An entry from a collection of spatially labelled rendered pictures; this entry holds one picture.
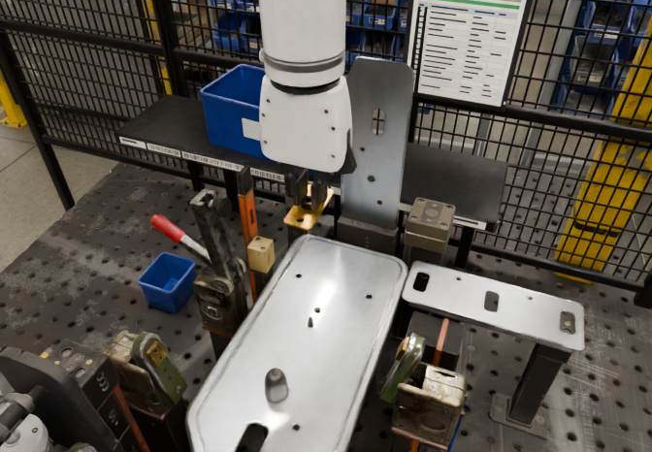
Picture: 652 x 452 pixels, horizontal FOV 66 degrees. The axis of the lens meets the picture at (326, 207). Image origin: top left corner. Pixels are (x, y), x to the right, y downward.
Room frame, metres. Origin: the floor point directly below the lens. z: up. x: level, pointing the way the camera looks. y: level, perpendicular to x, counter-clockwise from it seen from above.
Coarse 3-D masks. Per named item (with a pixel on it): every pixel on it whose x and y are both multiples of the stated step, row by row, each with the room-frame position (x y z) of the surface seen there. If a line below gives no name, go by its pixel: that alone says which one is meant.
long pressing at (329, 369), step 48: (288, 288) 0.58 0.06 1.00; (336, 288) 0.58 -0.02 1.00; (384, 288) 0.58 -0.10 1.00; (240, 336) 0.48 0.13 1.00; (288, 336) 0.48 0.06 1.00; (336, 336) 0.48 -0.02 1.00; (384, 336) 0.48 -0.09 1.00; (240, 384) 0.39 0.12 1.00; (288, 384) 0.39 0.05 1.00; (336, 384) 0.39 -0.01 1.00; (192, 432) 0.32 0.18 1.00; (240, 432) 0.32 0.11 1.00; (288, 432) 0.32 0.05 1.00; (336, 432) 0.32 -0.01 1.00
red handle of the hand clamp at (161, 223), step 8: (152, 216) 0.59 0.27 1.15; (160, 216) 0.59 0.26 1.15; (152, 224) 0.58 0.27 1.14; (160, 224) 0.58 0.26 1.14; (168, 224) 0.59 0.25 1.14; (168, 232) 0.58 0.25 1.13; (176, 232) 0.58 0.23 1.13; (184, 232) 0.59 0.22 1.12; (176, 240) 0.57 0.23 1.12; (184, 240) 0.57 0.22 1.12; (192, 240) 0.58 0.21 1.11; (192, 248) 0.57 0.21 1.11; (200, 248) 0.57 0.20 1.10; (200, 256) 0.56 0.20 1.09; (208, 256) 0.56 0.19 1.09; (208, 264) 0.56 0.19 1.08; (232, 272) 0.55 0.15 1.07
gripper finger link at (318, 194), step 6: (330, 174) 0.48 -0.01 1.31; (336, 174) 0.48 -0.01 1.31; (312, 186) 0.48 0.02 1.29; (318, 186) 0.49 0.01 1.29; (324, 186) 0.49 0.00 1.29; (312, 192) 0.48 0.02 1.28; (318, 192) 0.49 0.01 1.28; (324, 192) 0.49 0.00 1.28; (312, 198) 0.48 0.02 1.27; (318, 198) 0.49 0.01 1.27; (324, 198) 0.49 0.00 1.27; (312, 204) 0.48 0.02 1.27; (318, 204) 0.49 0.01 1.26
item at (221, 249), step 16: (208, 192) 0.57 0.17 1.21; (192, 208) 0.55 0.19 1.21; (208, 208) 0.55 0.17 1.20; (224, 208) 0.54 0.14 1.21; (208, 224) 0.54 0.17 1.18; (224, 224) 0.57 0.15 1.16; (208, 240) 0.54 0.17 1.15; (224, 240) 0.56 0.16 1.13; (224, 256) 0.55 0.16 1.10; (224, 272) 0.53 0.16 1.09; (240, 272) 0.56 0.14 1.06
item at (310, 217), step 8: (328, 192) 0.53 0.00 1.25; (304, 200) 0.50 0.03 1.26; (328, 200) 0.51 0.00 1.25; (296, 208) 0.49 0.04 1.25; (304, 208) 0.49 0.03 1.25; (320, 208) 0.49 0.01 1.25; (288, 216) 0.48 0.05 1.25; (296, 216) 0.48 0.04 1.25; (304, 216) 0.48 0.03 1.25; (312, 216) 0.48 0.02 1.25; (288, 224) 0.46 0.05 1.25; (296, 224) 0.46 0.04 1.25; (304, 224) 0.46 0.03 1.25; (312, 224) 0.46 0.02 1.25
